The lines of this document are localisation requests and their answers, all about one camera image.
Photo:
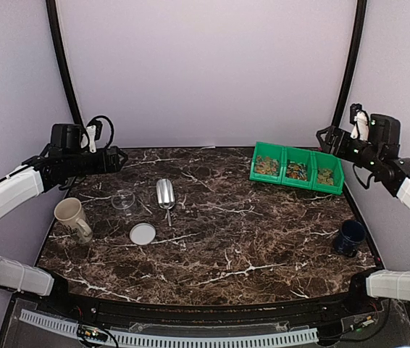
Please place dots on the beige ceramic mug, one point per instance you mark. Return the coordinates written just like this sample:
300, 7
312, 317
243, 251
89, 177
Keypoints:
70, 213

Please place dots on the clear plastic jar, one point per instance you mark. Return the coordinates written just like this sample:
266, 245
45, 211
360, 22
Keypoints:
123, 200

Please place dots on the black front rail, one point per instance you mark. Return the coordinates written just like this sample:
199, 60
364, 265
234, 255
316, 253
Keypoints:
124, 294

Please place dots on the black frame post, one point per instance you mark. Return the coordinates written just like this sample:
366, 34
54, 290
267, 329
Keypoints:
57, 40
353, 52

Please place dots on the green three-compartment bin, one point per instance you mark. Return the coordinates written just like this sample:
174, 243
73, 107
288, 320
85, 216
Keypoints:
313, 159

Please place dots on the metal scoop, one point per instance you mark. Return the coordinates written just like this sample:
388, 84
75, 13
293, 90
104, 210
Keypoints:
165, 197

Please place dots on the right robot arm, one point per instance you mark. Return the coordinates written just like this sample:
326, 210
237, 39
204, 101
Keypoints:
374, 144

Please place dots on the white slotted cable duct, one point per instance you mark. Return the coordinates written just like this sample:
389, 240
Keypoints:
150, 335

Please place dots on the white jar lid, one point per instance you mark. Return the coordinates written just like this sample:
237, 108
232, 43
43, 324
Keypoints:
142, 234

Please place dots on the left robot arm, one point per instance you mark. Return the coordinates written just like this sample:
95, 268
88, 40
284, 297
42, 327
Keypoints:
71, 153

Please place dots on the star gummy candies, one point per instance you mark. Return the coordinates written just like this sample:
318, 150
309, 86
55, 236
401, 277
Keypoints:
267, 166

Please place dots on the left black frame post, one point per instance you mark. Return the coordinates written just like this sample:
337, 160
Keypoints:
57, 40

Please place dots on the green yellow gummy candies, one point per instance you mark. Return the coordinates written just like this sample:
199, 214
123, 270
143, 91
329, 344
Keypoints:
325, 177

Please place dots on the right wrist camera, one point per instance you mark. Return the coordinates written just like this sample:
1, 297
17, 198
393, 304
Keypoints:
360, 121

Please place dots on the dark blue mug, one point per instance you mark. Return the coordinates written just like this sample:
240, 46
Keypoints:
350, 235

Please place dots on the right black frame post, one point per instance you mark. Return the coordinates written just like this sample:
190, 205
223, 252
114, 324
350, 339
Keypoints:
353, 52

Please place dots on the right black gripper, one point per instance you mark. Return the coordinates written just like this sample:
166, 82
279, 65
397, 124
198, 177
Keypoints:
333, 134

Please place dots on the wrapped colourful candies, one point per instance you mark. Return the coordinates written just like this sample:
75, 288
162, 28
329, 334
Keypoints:
296, 171

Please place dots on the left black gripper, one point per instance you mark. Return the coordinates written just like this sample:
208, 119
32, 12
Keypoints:
103, 167

